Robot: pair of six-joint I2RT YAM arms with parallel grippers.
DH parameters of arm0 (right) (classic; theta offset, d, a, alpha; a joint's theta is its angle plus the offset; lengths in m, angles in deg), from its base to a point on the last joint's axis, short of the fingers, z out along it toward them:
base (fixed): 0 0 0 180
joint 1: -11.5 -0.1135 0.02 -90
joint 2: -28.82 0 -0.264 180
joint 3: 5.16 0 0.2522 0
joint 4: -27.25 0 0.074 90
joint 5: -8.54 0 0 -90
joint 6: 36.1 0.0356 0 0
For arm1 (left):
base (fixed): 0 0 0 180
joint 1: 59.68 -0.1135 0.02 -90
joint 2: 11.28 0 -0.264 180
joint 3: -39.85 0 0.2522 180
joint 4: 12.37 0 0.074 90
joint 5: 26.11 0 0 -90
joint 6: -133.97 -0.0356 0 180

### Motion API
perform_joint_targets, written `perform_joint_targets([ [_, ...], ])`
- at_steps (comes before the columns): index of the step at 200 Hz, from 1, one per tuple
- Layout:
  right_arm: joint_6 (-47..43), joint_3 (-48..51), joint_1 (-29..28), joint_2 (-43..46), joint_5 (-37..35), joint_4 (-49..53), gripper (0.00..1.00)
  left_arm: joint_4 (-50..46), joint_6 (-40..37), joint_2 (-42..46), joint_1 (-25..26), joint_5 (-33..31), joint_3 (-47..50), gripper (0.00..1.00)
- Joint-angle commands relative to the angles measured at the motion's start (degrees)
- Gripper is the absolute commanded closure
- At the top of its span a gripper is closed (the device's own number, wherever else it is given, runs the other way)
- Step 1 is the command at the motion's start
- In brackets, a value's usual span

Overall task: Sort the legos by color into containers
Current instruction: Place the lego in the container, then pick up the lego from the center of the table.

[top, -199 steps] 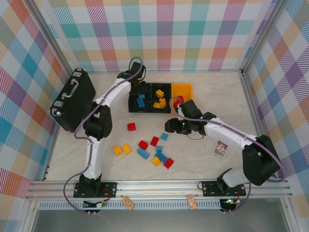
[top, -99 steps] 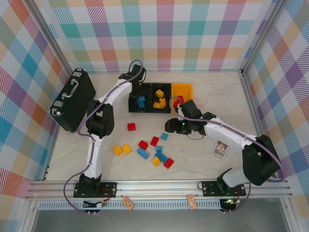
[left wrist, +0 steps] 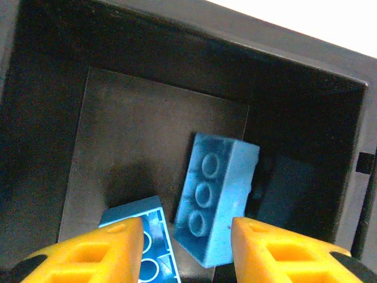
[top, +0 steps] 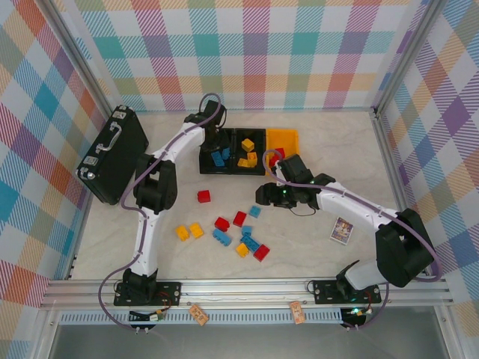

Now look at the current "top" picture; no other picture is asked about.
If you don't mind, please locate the black plastic bin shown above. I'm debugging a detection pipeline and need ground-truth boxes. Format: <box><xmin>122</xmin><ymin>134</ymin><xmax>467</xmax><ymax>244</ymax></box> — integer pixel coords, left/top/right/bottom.
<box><xmin>198</xmin><ymin>126</ymin><xmax>237</xmax><ymax>176</ymax></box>
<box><xmin>232</xmin><ymin>127</ymin><xmax>269</xmax><ymax>177</ymax></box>

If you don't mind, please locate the yellow plastic bin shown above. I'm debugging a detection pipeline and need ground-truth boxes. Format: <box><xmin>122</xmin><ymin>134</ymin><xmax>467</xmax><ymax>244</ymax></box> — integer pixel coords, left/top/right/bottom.
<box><xmin>264</xmin><ymin>128</ymin><xmax>302</xmax><ymax>177</ymax></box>

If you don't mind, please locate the colourful playing card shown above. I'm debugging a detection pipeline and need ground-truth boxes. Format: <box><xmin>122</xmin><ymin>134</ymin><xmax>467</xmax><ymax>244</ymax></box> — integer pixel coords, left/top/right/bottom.
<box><xmin>329</xmin><ymin>216</ymin><xmax>356</xmax><ymax>245</ymax></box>

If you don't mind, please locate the black briefcase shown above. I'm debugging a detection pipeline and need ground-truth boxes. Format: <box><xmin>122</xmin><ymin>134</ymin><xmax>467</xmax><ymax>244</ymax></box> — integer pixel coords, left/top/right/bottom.
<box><xmin>76</xmin><ymin>104</ymin><xmax>150</xmax><ymax>206</ymax></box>

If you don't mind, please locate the orange paper ticket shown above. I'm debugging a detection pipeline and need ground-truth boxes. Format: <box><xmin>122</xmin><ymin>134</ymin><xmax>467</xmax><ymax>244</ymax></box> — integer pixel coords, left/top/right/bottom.
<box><xmin>289</xmin><ymin>301</ymin><xmax>306</xmax><ymax>325</ymax></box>
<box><xmin>189</xmin><ymin>304</ymin><xmax>209</xmax><ymax>327</ymax></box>

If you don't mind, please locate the grey metal shelf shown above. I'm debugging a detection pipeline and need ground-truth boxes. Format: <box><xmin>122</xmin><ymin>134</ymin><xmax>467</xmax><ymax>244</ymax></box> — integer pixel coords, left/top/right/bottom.
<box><xmin>48</xmin><ymin>322</ymin><xmax>450</xmax><ymax>359</ymax></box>

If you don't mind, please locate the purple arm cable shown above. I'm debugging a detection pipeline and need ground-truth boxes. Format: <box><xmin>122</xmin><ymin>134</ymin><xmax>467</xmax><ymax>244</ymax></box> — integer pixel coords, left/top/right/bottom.
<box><xmin>263</xmin><ymin>148</ymin><xmax>443</xmax><ymax>331</ymax></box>
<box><xmin>97</xmin><ymin>93</ymin><xmax>222</xmax><ymax>332</ymax></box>

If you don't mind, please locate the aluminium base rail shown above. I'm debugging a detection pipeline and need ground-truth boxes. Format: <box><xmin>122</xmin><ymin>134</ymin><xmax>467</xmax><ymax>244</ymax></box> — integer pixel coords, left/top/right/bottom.
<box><xmin>40</xmin><ymin>275</ymin><xmax>450</xmax><ymax>311</ymax></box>

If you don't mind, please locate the slotted grey cable duct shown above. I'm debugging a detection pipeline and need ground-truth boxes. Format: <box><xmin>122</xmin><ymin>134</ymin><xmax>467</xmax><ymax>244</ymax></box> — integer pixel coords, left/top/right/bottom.
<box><xmin>59</xmin><ymin>309</ymin><xmax>344</xmax><ymax>325</ymax></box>

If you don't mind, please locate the aluminium frame post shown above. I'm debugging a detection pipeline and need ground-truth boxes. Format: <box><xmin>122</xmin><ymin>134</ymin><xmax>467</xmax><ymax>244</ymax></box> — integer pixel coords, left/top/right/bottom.
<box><xmin>43</xmin><ymin>0</ymin><xmax>115</xmax><ymax>113</ymax></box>
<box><xmin>372</xmin><ymin>0</ymin><xmax>448</xmax><ymax>115</ymax></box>

